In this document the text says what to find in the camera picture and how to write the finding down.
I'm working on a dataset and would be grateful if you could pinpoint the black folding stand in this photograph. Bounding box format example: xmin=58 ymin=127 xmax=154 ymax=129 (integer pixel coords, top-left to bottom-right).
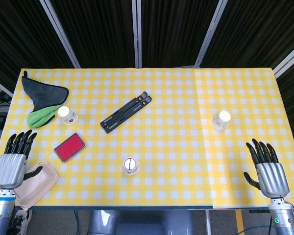
xmin=99 ymin=91 xmax=152 ymax=134

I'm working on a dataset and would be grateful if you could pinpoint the red stamp pad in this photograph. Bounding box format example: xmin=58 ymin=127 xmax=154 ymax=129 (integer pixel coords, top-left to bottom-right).
xmin=53 ymin=132 xmax=86 ymax=163

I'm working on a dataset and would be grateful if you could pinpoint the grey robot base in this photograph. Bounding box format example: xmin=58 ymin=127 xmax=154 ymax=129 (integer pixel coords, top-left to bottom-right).
xmin=88 ymin=209 xmax=194 ymax=235

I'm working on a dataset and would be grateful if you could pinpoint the white partition frame post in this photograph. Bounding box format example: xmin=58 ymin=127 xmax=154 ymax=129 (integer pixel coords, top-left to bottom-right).
xmin=195 ymin=0 xmax=230 ymax=68
xmin=273 ymin=40 xmax=294 ymax=79
xmin=0 ymin=75 xmax=14 ymax=97
xmin=42 ymin=0 xmax=81 ymax=69
xmin=131 ymin=0 xmax=142 ymax=69

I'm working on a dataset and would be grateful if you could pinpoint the grey and green cloth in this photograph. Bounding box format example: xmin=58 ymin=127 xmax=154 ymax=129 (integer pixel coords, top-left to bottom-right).
xmin=21 ymin=70 xmax=69 ymax=129

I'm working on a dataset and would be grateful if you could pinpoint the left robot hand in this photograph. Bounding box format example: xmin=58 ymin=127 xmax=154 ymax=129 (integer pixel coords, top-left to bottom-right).
xmin=0 ymin=129 xmax=44 ymax=189

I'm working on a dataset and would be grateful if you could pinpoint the yellow checkered tablecloth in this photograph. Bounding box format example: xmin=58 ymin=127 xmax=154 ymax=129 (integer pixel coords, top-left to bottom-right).
xmin=0 ymin=68 xmax=294 ymax=209

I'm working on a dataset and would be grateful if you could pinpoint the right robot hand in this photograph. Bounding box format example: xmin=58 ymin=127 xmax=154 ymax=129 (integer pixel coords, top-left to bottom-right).
xmin=244 ymin=139 xmax=290 ymax=198

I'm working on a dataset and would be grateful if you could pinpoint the white paper cup green flower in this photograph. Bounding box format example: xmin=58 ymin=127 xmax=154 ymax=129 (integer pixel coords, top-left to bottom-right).
xmin=212 ymin=110 xmax=231 ymax=130

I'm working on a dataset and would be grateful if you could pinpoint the blue cable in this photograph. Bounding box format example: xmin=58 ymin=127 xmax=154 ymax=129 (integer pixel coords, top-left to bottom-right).
xmin=237 ymin=224 xmax=271 ymax=235

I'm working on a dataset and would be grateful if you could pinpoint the beige plastic tray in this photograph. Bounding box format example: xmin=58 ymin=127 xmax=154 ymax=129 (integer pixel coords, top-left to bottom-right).
xmin=14 ymin=161 xmax=59 ymax=212

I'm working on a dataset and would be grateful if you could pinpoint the black white shoe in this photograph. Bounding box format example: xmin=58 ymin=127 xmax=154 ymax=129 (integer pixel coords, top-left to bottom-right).
xmin=11 ymin=210 xmax=33 ymax=234

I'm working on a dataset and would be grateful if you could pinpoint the white paper cup blue flower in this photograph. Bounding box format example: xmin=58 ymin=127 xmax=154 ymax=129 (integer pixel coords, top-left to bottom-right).
xmin=57 ymin=106 xmax=78 ymax=125

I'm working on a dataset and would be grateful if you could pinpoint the white paper cup marked bottom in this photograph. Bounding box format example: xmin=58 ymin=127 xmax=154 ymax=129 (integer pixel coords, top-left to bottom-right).
xmin=122 ymin=157 xmax=140 ymax=176

